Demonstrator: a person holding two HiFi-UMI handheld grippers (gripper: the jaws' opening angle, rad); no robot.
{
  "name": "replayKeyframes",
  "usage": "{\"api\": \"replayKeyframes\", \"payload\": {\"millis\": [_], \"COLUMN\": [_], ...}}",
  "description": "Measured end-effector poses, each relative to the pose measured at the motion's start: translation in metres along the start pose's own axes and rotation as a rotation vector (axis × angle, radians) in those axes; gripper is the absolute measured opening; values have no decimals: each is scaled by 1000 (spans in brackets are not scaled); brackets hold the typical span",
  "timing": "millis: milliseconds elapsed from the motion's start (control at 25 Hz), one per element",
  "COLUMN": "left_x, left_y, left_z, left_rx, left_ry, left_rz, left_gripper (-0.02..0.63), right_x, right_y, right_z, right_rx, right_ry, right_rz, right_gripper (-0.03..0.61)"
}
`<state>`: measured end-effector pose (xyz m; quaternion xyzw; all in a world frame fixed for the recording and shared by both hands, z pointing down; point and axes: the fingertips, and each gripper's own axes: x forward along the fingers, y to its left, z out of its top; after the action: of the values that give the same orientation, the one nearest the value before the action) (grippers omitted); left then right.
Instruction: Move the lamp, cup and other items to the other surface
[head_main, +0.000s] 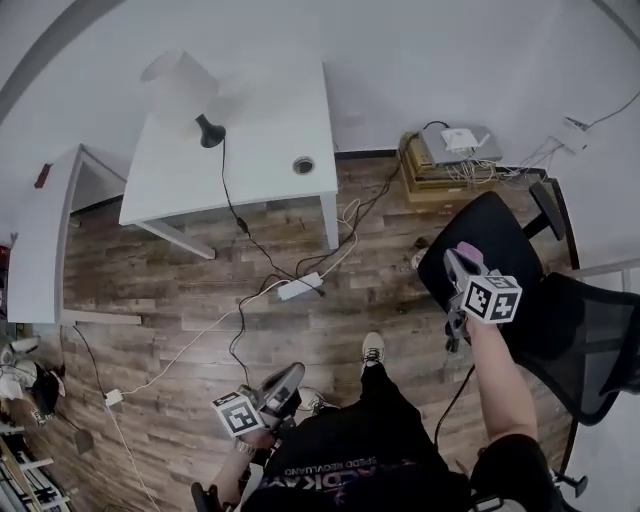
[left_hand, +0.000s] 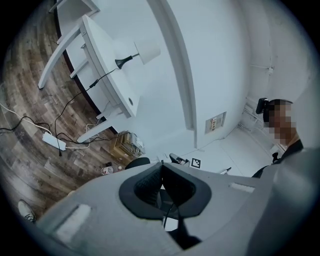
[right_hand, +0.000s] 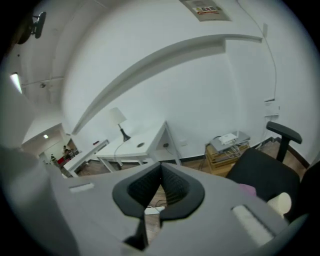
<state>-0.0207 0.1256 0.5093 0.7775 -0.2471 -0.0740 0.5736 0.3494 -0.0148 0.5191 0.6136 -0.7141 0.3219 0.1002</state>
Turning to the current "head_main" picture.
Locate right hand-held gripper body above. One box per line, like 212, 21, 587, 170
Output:
443, 272, 523, 352

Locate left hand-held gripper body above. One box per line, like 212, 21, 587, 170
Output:
212, 384, 297, 439

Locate purple cloth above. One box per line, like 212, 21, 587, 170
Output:
455, 241, 485, 267

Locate white shade table lamp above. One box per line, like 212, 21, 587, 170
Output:
139, 49, 227, 150

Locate person's right forearm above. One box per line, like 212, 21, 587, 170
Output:
464, 319, 540, 446

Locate person's left forearm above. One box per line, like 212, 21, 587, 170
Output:
209, 449, 251, 512

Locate person's left white shoe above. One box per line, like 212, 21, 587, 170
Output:
297, 387, 326, 414

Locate person's white shoe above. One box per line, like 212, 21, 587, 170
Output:
297, 387, 326, 414
360, 331, 386, 366

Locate black mesh office chair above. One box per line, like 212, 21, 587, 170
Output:
416, 179, 640, 476

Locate brown cardboard box stack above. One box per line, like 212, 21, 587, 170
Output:
398, 130, 496, 203

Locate person's black t-shirt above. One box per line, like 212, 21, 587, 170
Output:
239, 404, 566, 512

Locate person's right white shoe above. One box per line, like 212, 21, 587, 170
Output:
360, 331, 386, 366

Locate white power strip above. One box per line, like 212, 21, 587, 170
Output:
276, 272, 324, 302

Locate person's black trousers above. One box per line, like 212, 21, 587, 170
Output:
279, 359, 441, 451

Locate white router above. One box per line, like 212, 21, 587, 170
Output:
439, 128, 479, 154

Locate white metal rack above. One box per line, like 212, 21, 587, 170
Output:
0, 432, 71, 512

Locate white square table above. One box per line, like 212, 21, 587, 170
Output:
117, 60, 341, 261

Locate white curved desk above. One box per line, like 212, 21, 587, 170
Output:
5, 143, 144, 327

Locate black floor cable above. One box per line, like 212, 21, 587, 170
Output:
228, 272, 284, 386

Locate long white floor cable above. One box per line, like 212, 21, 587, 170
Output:
119, 277, 301, 399

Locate bundle of white network cables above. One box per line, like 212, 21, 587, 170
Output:
444, 158, 549, 189

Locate black cable to boxes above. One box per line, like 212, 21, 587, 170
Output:
294, 119, 454, 276

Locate grey metal frame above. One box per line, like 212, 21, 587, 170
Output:
569, 255, 640, 284

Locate white looped cable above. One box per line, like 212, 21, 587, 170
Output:
319, 198, 361, 281

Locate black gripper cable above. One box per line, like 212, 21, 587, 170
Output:
433, 363, 476, 451

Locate thin white cable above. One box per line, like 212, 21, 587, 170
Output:
107, 399, 164, 512

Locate thin black cable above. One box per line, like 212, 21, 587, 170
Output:
72, 323, 110, 400

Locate white wall socket box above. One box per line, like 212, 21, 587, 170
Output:
563, 115, 591, 154

